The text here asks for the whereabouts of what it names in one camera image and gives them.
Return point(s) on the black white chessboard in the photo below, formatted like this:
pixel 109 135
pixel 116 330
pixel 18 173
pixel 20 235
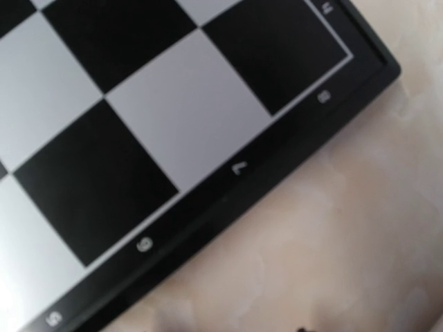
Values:
pixel 133 132

